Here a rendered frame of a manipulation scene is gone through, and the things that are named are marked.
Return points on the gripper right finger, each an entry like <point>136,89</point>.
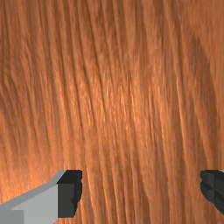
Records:
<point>214,186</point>

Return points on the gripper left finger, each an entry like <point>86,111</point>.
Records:
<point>43,201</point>

